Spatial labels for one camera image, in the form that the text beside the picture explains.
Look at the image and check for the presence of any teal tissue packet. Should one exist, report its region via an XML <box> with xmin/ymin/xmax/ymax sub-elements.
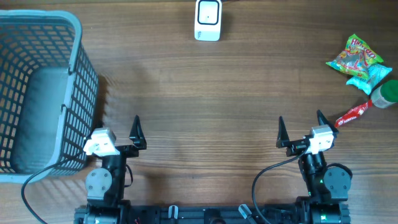
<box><xmin>346</xmin><ymin>63</ymin><xmax>392</xmax><ymax>95</ymax></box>

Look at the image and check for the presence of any green Haribo gummy bag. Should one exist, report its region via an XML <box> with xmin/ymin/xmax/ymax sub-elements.
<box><xmin>326</xmin><ymin>34</ymin><xmax>384</xmax><ymax>80</ymax></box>

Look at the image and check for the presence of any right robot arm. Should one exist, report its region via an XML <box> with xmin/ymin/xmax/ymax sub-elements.
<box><xmin>275</xmin><ymin>110</ymin><xmax>353</xmax><ymax>223</ymax></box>

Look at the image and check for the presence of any grey plastic shopping basket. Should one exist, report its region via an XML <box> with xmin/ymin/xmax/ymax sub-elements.
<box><xmin>1</xmin><ymin>10</ymin><xmax>99</xmax><ymax>184</ymax></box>

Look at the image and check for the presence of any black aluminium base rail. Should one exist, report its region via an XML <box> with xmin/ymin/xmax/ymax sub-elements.
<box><xmin>73</xmin><ymin>203</ymin><xmax>351</xmax><ymax>224</ymax></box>

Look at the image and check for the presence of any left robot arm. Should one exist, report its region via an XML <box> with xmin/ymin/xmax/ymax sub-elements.
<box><xmin>74</xmin><ymin>115</ymin><xmax>147</xmax><ymax>224</ymax></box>

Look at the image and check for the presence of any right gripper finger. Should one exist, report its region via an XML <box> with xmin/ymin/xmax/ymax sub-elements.
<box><xmin>317</xmin><ymin>110</ymin><xmax>338</xmax><ymax>134</ymax></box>
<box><xmin>276</xmin><ymin>116</ymin><xmax>290</xmax><ymax>148</ymax></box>

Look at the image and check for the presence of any green lid jar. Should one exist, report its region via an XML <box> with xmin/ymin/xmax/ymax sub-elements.
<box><xmin>371</xmin><ymin>80</ymin><xmax>398</xmax><ymax>108</ymax></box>

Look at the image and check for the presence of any red coffee stick sachet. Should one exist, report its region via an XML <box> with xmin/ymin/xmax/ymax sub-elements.
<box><xmin>335</xmin><ymin>100</ymin><xmax>373</xmax><ymax>128</ymax></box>

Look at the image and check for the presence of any white barcode scanner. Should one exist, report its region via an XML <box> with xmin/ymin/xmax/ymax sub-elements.
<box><xmin>194</xmin><ymin>0</ymin><xmax>222</xmax><ymax>42</ymax></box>

